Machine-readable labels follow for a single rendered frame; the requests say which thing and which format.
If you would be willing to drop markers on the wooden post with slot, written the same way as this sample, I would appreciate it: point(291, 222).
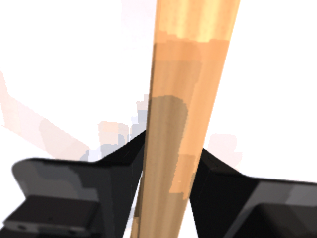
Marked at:
point(134, 227)

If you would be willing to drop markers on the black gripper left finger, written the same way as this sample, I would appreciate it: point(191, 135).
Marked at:
point(112, 180)

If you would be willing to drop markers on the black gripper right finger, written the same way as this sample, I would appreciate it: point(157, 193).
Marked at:
point(222, 198)

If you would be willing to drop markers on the light wooden board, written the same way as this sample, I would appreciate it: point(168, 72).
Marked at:
point(191, 40)

